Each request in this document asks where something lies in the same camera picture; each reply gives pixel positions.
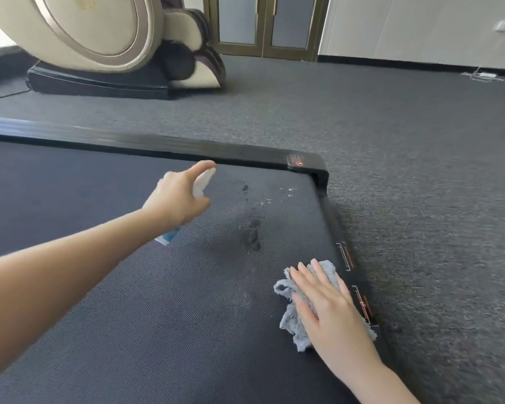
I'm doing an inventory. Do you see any black power cable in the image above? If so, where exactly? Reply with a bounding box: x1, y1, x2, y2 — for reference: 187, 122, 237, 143
0, 89, 33, 102

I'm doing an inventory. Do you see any grey fluffy cloth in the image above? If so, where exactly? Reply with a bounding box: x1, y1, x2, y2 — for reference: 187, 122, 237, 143
272, 259, 379, 353

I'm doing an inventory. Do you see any person's left hand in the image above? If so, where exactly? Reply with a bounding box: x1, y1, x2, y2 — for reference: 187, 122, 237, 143
142, 160, 218, 228

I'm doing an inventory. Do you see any person's left forearm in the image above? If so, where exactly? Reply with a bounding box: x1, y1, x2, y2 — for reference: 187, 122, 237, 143
0, 208, 163, 388

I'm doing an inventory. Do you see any person's right hand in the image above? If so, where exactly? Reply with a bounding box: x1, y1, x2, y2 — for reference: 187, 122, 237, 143
289, 258, 384, 385

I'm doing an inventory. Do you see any beige brown massage chair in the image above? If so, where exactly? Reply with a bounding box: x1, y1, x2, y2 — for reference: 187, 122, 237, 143
0, 0, 227, 100

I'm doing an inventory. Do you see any dark grey treadmill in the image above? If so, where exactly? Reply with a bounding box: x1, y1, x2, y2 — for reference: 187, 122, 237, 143
0, 115, 398, 404

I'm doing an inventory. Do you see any dark glass double door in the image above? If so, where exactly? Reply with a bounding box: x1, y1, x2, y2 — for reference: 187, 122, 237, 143
203, 0, 332, 62

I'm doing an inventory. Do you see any white blue spray bottle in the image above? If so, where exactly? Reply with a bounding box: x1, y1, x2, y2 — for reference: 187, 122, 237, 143
153, 168, 218, 247

